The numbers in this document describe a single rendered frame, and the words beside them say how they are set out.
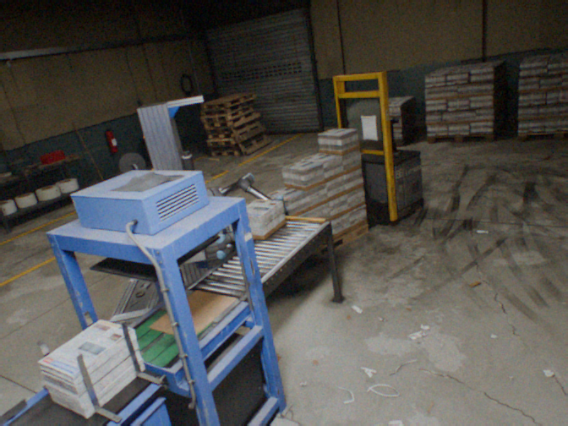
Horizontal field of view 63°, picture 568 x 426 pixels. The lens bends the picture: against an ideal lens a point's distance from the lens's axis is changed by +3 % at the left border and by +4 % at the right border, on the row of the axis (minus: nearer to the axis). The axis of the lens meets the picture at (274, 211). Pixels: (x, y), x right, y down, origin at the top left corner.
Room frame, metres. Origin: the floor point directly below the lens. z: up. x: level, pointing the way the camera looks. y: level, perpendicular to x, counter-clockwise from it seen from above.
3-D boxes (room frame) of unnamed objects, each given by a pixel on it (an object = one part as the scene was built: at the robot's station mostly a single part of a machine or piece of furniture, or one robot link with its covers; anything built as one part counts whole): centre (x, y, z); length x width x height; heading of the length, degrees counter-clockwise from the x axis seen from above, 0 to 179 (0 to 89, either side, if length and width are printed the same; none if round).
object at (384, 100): (5.12, -1.43, 0.97); 0.09 x 0.09 x 1.75; 34
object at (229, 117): (11.51, 0.64, 0.65); 1.33 x 0.94 x 1.30; 148
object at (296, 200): (4.74, -0.28, 0.42); 1.17 x 0.39 x 0.83; 124
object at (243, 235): (2.49, 0.21, 0.77); 0.09 x 0.09 x 1.55; 54
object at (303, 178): (4.81, -0.39, 0.95); 0.38 x 0.29 x 0.23; 34
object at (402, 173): (5.60, -1.55, 0.40); 0.69 x 0.55 x 0.80; 34
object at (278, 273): (3.18, -0.07, 0.74); 1.34 x 0.05 x 0.12; 144
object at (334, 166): (4.98, -0.63, 0.95); 0.38 x 0.29 x 0.23; 35
